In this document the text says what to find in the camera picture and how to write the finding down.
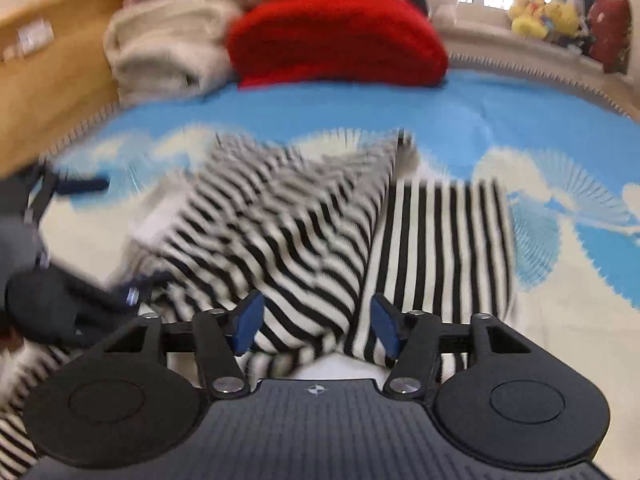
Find black white striped garment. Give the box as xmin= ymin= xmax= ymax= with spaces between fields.
xmin=0 ymin=129 xmax=519 ymax=480

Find wooden headboard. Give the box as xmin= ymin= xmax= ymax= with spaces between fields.
xmin=1 ymin=0 xmax=124 ymax=176

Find cream folded blanket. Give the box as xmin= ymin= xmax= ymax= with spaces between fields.
xmin=103 ymin=0 xmax=243 ymax=104

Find blue cream patterned bedspread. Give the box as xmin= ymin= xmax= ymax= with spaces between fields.
xmin=41 ymin=70 xmax=639 ymax=479

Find red folded blanket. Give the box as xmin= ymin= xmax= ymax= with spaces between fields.
xmin=227 ymin=0 xmax=449 ymax=87

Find yellow plush toys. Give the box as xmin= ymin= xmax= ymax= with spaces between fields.
xmin=506 ymin=0 xmax=582 ymax=41

